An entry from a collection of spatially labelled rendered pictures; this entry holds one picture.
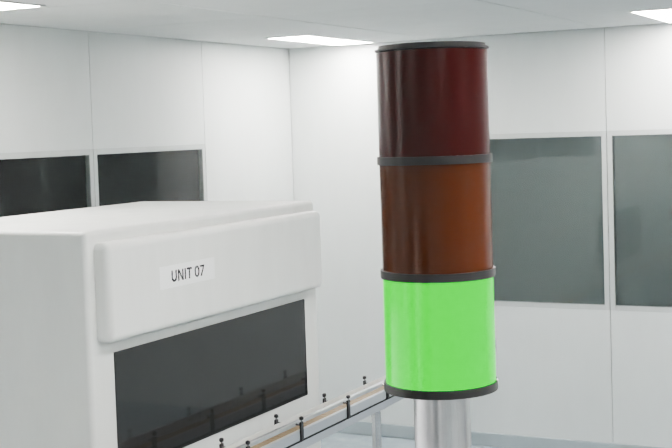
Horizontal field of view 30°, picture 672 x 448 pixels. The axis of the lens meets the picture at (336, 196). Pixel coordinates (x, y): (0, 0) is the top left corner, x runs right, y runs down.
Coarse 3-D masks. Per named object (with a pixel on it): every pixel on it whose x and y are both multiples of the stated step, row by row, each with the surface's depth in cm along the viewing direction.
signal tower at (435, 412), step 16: (384, 48) 54; (400, 48) 53; (416, 48) 53; (432, 48) 53; (384, 160) 54; (400, 160) 53; (416, 160) 53; (432, 160) 53; (448, 160) 53; (464, 160) 53; (480, 160) 54; (384, 272) 55; (480, 272) 54; (384, 384) 55; (496, 384) 55; (416, 400) 55; (432, 400) 55; (448, 400) 55; (464, 400) 55; (416, 416) 55; (432, 416) 55; (448, 416) 55; (464, 416) 55; (416, 432) 55; (432, 432) 55; (448, 432) 55; (464, 432) 55
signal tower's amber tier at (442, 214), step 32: (384, 192) 54; (416, 192) 53; (448, 192) 53; (480, 192) 54; (384, 224) 55; (416, 224) 53; (448, 224) 53; (480, 224) 54; (384, 256) 55; (416, 256) 53; (448, 256) 53; (480, 256) 54
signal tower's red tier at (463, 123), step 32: (384, 64) 54; (416, 64) 53; (448, 64) 53; (480, 64) 54; (384, 96) 54; (416, 96) 53; (448, 96) 53; (480, 96) 54; (384, 128) 54; (416, 128) 53; (448, 128) 53; (480, 128) 54
